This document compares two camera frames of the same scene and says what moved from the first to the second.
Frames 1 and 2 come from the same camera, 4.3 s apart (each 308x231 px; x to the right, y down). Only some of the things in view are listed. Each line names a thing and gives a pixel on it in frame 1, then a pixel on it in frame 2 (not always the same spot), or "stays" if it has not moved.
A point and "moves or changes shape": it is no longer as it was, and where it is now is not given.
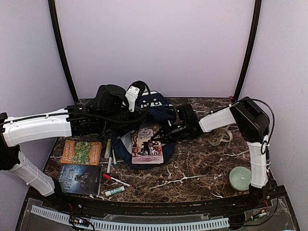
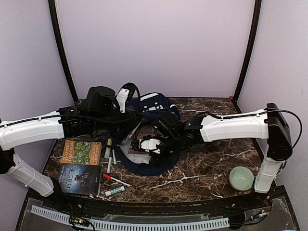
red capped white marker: [108, 177] stays
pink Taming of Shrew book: [144, 150] moves or changes shape
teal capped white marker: [114, 158] stays
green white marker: [114, 190] stays
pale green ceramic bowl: [240, 178] stays
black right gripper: [169, 134] to [166, 160]
